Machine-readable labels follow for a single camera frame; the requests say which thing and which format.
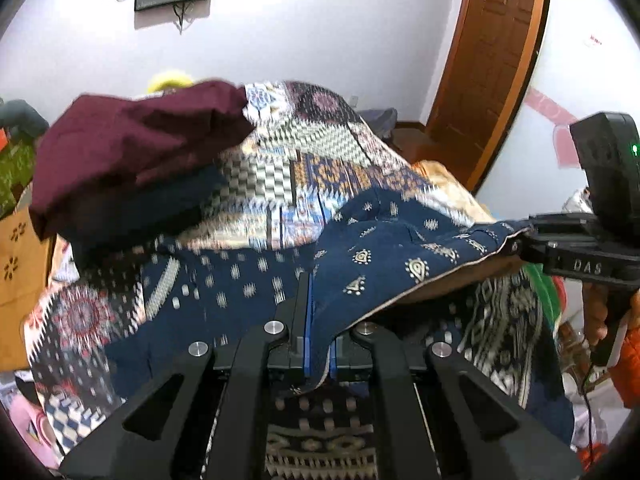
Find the navy patterned hooded garment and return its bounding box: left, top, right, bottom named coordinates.
left=82, top=185, right=576, bottom=480

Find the grey cushion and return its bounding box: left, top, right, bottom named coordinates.
left=0, top=99, right=51, bottom=137

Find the yellow foam tube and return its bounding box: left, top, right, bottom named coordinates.
left=147, top=70, right=196, bottom=94

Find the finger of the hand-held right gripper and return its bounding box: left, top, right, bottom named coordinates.
left=527, top=212, right=601, bottom=238
left=510, top=232, right=566, bottom=271

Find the person's right hand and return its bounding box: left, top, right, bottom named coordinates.
left=581, top=282, right=608, bottom=346

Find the maroon folded garment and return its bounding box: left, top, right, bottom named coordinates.
left=29, top=80, right=256, bottom=241

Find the patchwork bedspread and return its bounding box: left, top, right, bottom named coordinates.
left=25, top=80, right=501, bottom=466

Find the bamboo lap desk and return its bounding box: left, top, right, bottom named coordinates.
left=0, top=207, right=56, bottom=371

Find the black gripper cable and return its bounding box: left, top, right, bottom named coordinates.
left=581, top=360, right=603, bottom=468

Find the orange floral blanket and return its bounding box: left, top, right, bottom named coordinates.
left=412, top=160, right=501, bottom=223

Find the brown wooden door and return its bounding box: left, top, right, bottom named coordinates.
left=425, top=0, right=553, bottom=193

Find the dark cloth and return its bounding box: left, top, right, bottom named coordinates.
left=357, top=107, right=398, bottom=138

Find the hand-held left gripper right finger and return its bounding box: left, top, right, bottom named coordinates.
left=330, top=322, right=583, bottom=480

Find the dark folded garment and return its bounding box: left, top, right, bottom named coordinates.
left=55, top=165, right=231, bottom=266

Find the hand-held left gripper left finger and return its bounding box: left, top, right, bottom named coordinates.
left=60, top=270, right=313, bottom=480

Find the pink neck pillow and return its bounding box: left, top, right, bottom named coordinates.
left=10, top=392, right=61, bottom=468

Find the green cloth covered table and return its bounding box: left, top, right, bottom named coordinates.
left=0, top=140, right=38, bottom=218

